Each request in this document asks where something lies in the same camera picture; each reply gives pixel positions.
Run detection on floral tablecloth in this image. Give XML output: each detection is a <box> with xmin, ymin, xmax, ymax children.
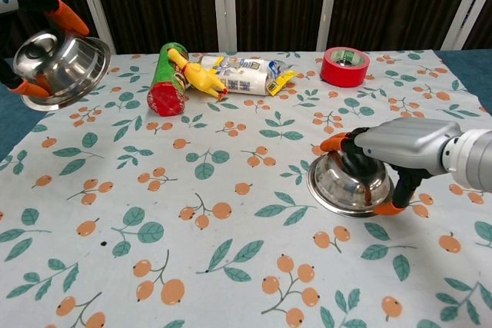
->
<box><xmin>0</xmin><ymin>49</ymin><xmax>492</xmax><ymax>328</ymax></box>

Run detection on steel bowl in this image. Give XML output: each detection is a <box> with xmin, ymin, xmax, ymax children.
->
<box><xmin>12</xmin><ymin>30</ymin><xmax>112</xmax><ymax>112</ymax></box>
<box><xmin>307</xmin><ymin>149</ymin><xmax>396</xmax><ymax>220</ymax></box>

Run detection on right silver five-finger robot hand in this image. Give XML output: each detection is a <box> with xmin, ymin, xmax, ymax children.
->
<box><xmin>318</xmin><ymin>117</ymin><xmax>464</xmax><ymax>217</ymax></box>

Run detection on yellow rubber chicken toy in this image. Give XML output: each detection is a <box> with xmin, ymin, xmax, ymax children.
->
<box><xmin>167</xmin><ymin>48</ymin><xmax>229</xmax><ymax>101</ymax></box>

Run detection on white rolls in plastic pack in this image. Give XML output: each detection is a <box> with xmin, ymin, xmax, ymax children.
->
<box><xmin>198</xmin><ymin>55</ymin><xmax>298</xmax><ymax>97</ymax></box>

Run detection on green chips can red lid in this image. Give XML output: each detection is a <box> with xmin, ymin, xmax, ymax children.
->
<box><xmin>146</xmin><ymin>42</ymin><xmax>190</xmax><ymax>118</ymax></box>

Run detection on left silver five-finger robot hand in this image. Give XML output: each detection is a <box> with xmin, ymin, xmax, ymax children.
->
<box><xmin>0</xmin><ymin>0</ymin><xmax>91</xmax><ymax>99</ymax></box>

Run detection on red tape roll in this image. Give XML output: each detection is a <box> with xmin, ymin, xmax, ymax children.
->
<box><xmin>320</xmin><ymin>46</ymin><xmax>371</xmax><ymax>88</ymax></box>

